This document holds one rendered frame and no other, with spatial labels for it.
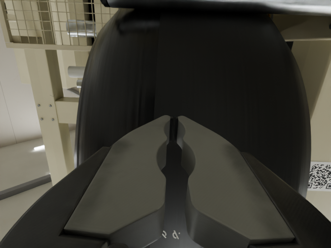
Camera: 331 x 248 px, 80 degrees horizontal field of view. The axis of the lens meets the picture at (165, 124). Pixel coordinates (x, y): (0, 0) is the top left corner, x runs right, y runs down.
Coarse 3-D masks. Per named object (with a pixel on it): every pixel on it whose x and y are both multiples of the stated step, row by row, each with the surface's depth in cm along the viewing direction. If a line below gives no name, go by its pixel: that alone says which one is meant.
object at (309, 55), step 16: (304, 48) 41; (320, 48) 37; (304, 64) 41; (320, 64) 36; (304, 80) 40; (320, 80) 36; (320, 96) 37; (320, 112) 38; (320, 128) 39; (320, 144) 40; (320, 160) 42; (320, 192) 45; (320, 208) 46
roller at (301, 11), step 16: (112, 0) 25; (128, 0) 25; (144, 0) 25; (160, 0) 25; (176, 0) 25; (192, 0) 25; (208, 0) 25; (224, 0) 25; (240, 0) 25; (256, 0) 25; (272, 0) 25; (288, 0) 25; (304, 0) 25; (320, 0) 25
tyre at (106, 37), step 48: (96, 48) 27; (144, 48) 23; (192, 48) 23; (240, 48) 23; (288, 48) 26; (96, 96) 22; (144, 96) 21; (192, 96) 21; (240, 96) 21; (288, 96) 22; (96, 144) 21; (240, 144) 20; (288, 144) 21; (192, 240) 22
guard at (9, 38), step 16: (0, 0) 67; (16, 0) 68; (32, 0) 68; (0, 16) 69; (32, 16) 69; (96, 32) 71; (32, 48) 72; (48, 48) 72; (64, 48) 72; (80, 48) 72
